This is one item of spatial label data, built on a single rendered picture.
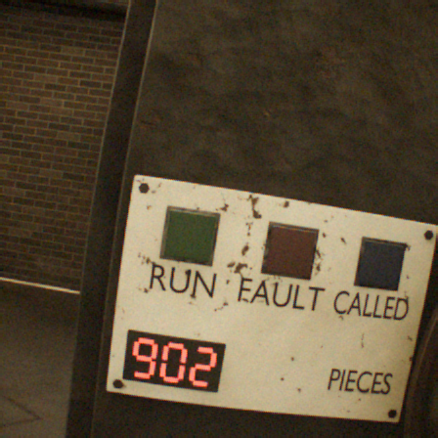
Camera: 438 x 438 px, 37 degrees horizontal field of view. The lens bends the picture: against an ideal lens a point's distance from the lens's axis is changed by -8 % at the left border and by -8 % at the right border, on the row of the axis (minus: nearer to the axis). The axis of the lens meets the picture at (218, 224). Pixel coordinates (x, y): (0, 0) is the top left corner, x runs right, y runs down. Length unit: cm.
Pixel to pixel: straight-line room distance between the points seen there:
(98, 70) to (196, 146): 605
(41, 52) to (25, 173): 118
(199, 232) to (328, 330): 14
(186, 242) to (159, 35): 17
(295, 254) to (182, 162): 12
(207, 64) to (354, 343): 26
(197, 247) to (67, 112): 606
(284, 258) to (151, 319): 12
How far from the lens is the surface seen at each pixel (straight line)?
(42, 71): 668
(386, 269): 58
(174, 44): 58
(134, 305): 56
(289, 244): 56
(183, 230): 55
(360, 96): 60
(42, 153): 660
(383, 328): 60
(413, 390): 55
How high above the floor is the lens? 125
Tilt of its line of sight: 3 degrees down
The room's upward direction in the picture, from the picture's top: 9 degrees clockwise
